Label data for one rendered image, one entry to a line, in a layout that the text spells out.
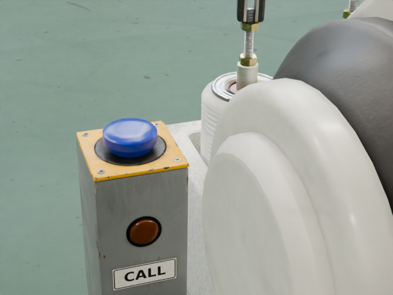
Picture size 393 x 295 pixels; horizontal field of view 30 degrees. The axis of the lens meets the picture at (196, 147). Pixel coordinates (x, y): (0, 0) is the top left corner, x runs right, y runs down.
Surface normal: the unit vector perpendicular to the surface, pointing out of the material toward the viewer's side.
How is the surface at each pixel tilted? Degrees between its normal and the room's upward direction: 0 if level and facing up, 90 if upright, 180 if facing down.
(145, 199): 90
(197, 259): 90
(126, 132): 0
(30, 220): 0
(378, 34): 45
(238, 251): 90
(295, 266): 66
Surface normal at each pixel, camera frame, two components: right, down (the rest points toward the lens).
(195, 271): -0.95, 0.14
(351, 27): -0.69, -0.55
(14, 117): 0.02, -0.87
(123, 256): 0.32, 0.48
